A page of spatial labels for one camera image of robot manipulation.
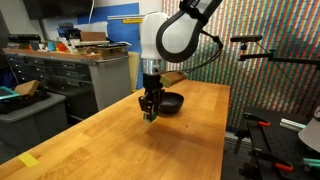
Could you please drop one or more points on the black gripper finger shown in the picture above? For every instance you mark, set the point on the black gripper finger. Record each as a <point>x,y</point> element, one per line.
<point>158,103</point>
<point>144,104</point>

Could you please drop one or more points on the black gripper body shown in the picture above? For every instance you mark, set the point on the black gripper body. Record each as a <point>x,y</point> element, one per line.
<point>152,83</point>

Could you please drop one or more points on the green block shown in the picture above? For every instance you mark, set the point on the green block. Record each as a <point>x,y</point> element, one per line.
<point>150,117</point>

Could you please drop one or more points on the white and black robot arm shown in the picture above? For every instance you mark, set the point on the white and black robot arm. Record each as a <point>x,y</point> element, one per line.
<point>151,33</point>

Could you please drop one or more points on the black bowl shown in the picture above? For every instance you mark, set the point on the black bowl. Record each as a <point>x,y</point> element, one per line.
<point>173,103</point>

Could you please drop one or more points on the wooden block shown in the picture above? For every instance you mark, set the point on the wooden block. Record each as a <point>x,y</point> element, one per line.
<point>27,88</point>

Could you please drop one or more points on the beige panel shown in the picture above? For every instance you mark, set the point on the beige panel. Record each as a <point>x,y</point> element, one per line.
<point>134,70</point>

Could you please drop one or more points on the blue board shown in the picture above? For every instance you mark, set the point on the blue board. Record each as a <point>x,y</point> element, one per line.
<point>123,36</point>

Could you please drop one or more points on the yellow bar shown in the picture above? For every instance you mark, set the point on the yellow bar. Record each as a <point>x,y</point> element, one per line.
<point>132,21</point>

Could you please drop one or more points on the cardboard box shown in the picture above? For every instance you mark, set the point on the cardboard box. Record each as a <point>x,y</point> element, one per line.
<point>92,36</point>

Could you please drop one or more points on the grey drawer cabinet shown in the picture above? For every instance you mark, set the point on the grey drawer cabinet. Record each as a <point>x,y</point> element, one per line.
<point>66,76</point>

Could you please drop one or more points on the orange container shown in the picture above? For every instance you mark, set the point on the orange container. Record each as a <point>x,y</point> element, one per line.
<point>61,47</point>

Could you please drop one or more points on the teal cup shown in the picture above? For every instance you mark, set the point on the teal cup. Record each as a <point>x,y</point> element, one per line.
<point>51,45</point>

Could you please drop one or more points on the grey storage bin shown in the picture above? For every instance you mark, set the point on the grey storage bin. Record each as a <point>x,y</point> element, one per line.
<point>33,123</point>

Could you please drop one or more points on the black tray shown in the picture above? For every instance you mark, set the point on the black tray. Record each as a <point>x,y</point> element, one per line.
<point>23,100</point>

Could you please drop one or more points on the black monitor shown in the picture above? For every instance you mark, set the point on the black monitor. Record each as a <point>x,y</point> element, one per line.
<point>56,8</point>

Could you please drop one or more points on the aluminium extrusion bar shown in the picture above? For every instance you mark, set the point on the aluminium extrusion bar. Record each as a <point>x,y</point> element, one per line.
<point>292,124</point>

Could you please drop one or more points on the teal tray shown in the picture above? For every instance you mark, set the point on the teal tray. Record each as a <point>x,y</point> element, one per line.
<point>7,92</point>

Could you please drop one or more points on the black sensor bar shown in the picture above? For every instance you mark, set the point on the black sensor bar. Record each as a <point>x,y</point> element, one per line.
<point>20,38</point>

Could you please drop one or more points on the grey cone-shaped object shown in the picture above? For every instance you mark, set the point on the grey cone-shaped object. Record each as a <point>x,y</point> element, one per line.
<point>311,133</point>

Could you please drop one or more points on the tan wrist camera box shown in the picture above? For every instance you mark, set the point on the tan wrist camera box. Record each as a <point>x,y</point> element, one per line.
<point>173,78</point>

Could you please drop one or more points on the black camera on stand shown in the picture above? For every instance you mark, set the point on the black camera on stand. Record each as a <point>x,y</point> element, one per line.
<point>246,38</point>

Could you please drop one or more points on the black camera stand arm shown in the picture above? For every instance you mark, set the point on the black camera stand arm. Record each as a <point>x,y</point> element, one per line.
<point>286,60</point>

